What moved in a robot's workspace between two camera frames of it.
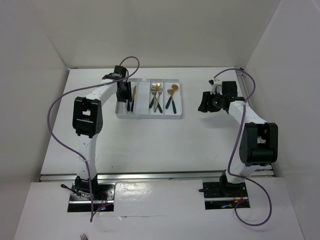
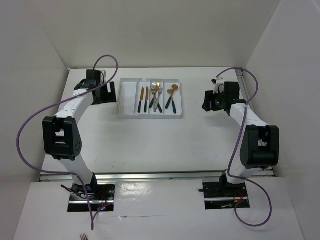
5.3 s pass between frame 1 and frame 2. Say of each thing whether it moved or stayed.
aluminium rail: stayed
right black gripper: stayed
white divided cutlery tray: stayed
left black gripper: moved
